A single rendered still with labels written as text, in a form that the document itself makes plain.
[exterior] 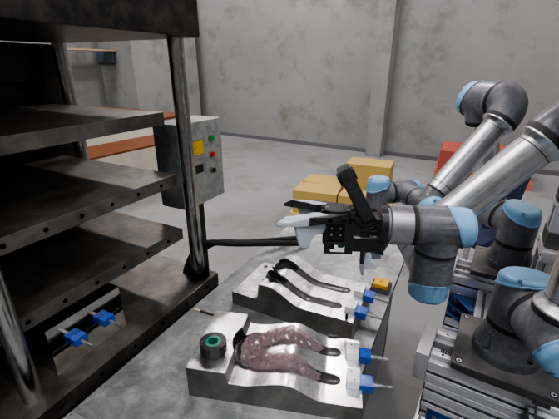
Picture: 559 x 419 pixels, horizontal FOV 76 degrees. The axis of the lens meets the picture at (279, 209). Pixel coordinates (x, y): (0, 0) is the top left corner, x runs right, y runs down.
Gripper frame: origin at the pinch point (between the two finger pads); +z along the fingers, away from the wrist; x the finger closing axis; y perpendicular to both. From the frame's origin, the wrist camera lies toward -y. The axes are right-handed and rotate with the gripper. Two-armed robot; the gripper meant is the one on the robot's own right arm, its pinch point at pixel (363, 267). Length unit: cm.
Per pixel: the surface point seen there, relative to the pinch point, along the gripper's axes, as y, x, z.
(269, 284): -31.0, -16.2, 7.5
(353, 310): 0.8, -13.3, 10.1
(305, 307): -16.0, -16.1, 12.7
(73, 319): -78, -64, 7
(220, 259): -159, 119, 101
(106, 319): -75, -55, 12
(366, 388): 12.7, -39.3, 14.9
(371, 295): 4.3, -0.9, 10.5
